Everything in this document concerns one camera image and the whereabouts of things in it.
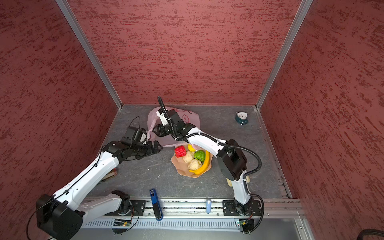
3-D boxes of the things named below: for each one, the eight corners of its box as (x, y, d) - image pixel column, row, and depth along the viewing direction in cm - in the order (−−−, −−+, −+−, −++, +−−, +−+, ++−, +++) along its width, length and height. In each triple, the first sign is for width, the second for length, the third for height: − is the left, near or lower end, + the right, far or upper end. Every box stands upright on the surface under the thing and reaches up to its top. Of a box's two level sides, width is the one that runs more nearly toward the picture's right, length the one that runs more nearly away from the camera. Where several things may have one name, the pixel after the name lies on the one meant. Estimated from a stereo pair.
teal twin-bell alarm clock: (237, 126, 111) (238, 122, 107) (234, 116, 118) (236, 111, 114) (247, 126, 111) (249, 122, 107) (244, 116, 118) (246, 111, 114)
